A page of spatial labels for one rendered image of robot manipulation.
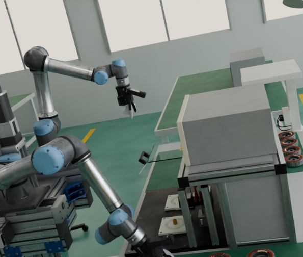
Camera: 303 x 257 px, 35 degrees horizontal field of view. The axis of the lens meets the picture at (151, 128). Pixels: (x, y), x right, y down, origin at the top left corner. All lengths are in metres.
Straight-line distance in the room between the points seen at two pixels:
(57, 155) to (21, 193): 0.50
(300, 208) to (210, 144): 0.59
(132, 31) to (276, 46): 2.00
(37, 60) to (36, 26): 4.60
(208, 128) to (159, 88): 5.04
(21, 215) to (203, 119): 1.02
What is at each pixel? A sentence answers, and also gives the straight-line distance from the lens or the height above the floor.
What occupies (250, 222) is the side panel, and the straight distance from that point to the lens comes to 2.12.
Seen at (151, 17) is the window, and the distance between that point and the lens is 6.88.
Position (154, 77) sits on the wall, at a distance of 7.03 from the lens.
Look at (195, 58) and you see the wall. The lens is 6.91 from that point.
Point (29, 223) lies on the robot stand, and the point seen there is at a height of 0.93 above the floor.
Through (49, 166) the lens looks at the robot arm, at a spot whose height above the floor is 1.30.
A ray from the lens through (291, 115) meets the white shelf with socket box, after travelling 3.31.
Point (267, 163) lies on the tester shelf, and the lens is 2.01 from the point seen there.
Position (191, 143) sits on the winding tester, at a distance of 2.08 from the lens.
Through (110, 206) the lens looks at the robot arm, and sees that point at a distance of 2.13.
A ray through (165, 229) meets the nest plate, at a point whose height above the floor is 0.78.
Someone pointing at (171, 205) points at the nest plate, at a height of 0.78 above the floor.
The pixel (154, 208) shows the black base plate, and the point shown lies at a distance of 2.59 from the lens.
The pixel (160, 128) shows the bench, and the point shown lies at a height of 0.75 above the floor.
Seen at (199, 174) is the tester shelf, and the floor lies 1.12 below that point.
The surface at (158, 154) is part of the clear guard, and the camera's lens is 2.47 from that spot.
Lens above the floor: 1.93
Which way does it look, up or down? 17 degrees down
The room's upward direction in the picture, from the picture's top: 13 degrees counter-clockwise
